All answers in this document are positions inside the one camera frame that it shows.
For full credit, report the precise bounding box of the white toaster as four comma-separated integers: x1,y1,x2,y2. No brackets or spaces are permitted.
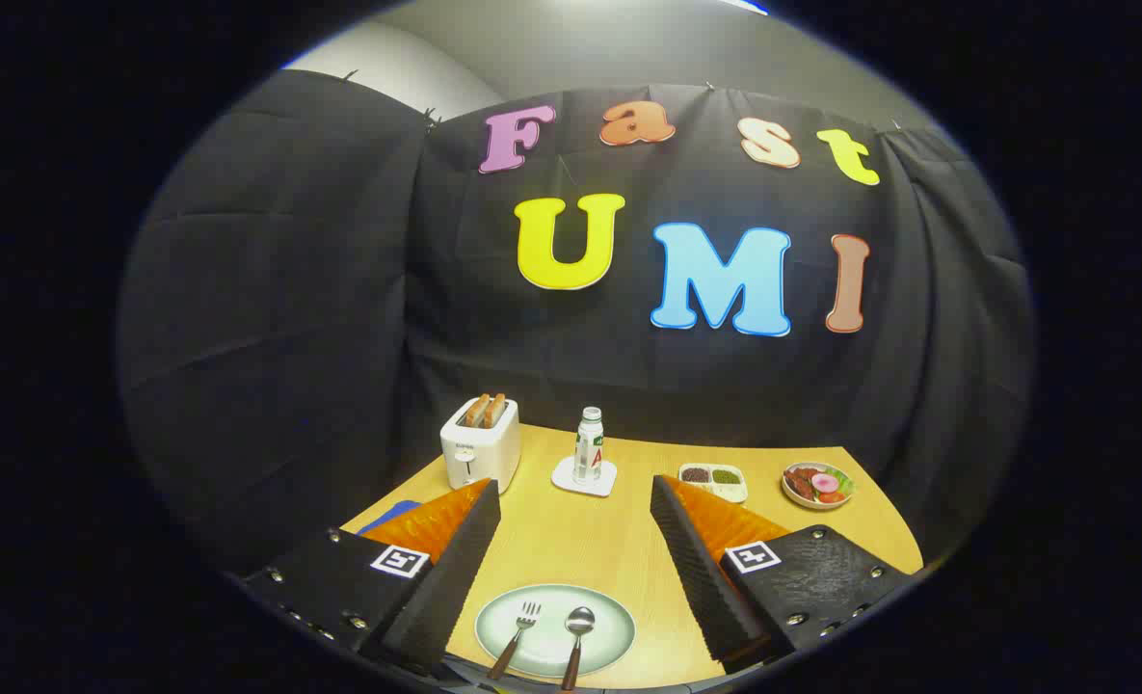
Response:
439,397,521,495

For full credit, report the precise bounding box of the pale green plate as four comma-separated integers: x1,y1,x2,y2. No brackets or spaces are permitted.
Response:
474,583,637,679

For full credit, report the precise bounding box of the wooden-handled metal fork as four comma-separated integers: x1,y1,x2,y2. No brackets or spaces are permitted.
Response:
487,601,543,681

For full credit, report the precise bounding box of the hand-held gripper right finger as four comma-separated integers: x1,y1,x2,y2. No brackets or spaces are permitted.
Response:
650,474,920,676

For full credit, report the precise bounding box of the white divided condiment dish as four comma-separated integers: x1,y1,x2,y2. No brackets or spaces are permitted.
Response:
678,463,749,504

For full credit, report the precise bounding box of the wooden-handled metal spoon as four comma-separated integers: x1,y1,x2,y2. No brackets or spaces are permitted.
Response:
559,606,597,691

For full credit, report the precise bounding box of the plate of food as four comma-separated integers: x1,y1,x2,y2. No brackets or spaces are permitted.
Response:
781,462,857,510

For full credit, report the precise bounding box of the blue cloth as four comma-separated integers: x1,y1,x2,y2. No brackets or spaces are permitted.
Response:
357,499,425,537

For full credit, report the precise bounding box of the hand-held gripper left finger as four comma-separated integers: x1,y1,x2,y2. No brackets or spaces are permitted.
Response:
233,479,502,677

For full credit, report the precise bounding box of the small plastic bottle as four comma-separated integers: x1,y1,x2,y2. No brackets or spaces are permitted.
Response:
573,406,605,485

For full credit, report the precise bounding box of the white square coaster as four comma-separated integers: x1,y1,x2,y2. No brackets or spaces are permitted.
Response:
550,456,619,498

